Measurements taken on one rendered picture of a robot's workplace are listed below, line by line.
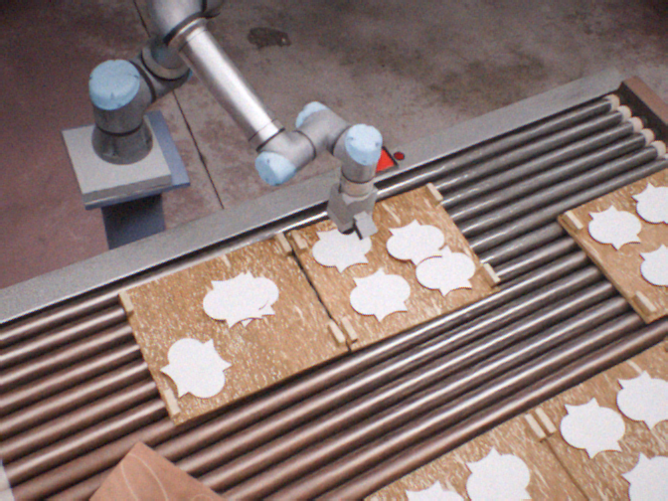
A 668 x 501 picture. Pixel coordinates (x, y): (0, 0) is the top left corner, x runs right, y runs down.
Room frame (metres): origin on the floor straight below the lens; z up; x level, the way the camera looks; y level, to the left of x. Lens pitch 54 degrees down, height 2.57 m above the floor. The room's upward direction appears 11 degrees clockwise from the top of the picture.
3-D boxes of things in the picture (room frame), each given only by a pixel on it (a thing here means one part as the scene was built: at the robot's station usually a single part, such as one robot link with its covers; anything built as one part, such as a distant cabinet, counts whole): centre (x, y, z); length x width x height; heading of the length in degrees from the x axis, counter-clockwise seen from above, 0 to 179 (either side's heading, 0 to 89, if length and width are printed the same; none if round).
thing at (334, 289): (1.16, -0.15, 0.93); 0.41 x 0.35 x 0.02; 126
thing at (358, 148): (1.17, -0.01, 1.29); 0.09 x 0.08 x 0.11; 58
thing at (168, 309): (0.91, 0.19, 0.93); 0.41 x 0.35 x 0.02; 127
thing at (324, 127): (1.20, 0.08, 1.29); 0.11 x 0.11 x 0.08; 58
